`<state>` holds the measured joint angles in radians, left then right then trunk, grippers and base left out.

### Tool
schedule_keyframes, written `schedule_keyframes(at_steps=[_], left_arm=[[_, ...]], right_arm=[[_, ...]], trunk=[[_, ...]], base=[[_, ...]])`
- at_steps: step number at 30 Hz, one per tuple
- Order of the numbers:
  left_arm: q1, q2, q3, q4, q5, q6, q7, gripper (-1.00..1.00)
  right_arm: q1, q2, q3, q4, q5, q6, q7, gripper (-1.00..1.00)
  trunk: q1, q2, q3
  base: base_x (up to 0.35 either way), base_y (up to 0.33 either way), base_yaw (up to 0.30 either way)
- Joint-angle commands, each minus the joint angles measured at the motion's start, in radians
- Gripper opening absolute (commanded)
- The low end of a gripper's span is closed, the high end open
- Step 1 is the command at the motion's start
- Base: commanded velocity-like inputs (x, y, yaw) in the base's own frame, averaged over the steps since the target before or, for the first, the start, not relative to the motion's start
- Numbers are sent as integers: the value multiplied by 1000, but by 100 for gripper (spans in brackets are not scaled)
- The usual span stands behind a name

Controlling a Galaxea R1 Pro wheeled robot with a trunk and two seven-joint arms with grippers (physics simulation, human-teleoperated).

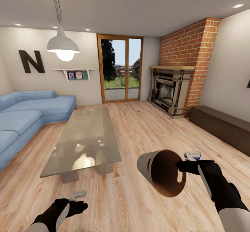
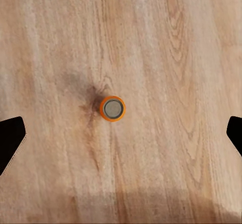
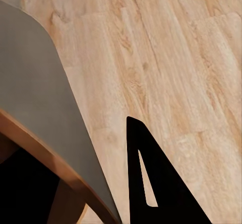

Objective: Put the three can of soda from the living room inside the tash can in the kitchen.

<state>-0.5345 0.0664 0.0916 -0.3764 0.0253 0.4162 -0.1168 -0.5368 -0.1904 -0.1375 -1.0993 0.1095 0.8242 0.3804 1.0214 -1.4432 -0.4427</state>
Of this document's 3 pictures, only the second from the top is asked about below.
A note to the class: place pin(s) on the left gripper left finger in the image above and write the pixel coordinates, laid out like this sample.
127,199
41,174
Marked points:
12,131

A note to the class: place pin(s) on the can of soda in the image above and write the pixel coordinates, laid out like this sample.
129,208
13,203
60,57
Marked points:
112,109

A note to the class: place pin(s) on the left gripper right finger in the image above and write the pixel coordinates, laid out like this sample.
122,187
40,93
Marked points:
234,132

